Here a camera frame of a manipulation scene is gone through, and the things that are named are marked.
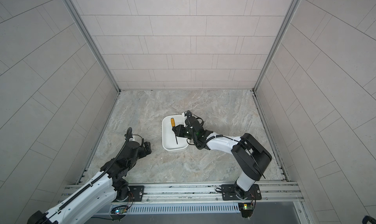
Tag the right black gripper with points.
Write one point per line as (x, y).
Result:
(180, 133)

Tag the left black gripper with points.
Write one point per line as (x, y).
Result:
(144, 152)

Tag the yellow handled screwdriver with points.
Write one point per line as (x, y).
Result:
(173, 126)

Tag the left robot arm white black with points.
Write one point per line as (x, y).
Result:
(106, 186)

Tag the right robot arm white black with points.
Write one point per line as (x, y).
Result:
(251, 156)

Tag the white rectangular bin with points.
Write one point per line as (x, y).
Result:
(169, 142)

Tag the left controller circuit board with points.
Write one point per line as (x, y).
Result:
(119, 210)

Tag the controller circuit board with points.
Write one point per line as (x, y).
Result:
(119, 210)
(246, 209)

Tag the right controller circuit board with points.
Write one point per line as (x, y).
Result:
(246, 209)

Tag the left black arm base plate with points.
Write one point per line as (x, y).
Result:
(132, 193)

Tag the aluminium mounting rail frame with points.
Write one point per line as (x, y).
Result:
(200, 198)

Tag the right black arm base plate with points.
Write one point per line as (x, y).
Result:
(234, 192)

